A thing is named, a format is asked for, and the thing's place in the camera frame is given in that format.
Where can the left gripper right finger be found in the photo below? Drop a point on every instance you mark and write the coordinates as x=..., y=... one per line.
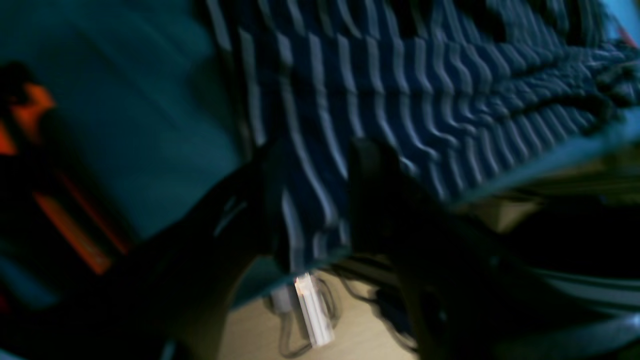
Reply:
x=466, y=297

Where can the orange black utility knife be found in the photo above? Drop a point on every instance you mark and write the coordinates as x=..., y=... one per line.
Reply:
x=37, y=159

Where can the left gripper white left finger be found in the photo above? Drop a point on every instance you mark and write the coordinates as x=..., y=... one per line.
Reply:
x=169, y=299

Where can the teal table cloth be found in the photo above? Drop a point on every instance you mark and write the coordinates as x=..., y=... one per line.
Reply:
x=149, y=100

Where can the navy white striped t-shirt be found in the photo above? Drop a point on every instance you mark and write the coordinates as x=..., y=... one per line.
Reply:
x=476, y=96

